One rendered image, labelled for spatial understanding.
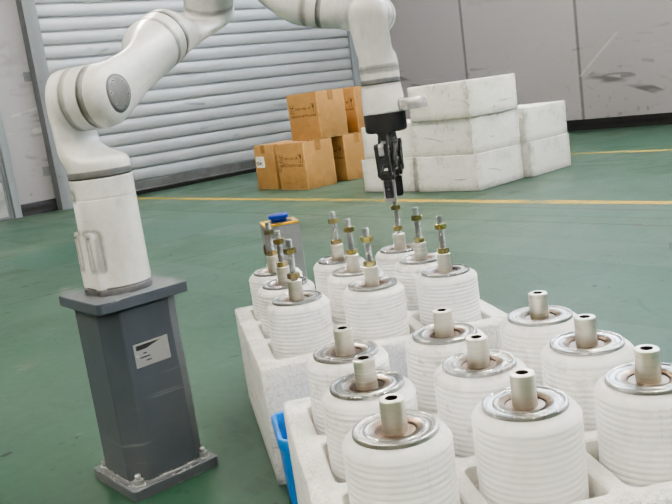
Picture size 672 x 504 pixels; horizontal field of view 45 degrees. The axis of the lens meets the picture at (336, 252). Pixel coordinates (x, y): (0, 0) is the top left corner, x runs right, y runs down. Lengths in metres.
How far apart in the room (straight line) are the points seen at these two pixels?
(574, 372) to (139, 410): 0.66
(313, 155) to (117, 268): 3.99
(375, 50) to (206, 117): 5.66
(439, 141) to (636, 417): 3.48
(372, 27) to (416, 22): 6.84
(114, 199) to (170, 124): 5.67
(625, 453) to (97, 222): 0.78
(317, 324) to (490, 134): 3.04
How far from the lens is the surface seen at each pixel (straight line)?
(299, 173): 5.17
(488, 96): 4.13
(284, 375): 1.16
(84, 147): 1.23
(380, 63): 1.43
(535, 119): 4.42
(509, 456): 0.71
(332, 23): 1.47
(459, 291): 1.23
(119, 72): 1.22
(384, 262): 1.45
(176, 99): 6.94
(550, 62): 7.29
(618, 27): 6.95
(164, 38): 1.34
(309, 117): 5.26
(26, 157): 6.44
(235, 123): 7.19
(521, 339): 0.96
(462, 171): 4.08
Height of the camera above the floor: 0.54
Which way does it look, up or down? 11 degrees down
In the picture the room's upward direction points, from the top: 8 degrees counter-clockwise
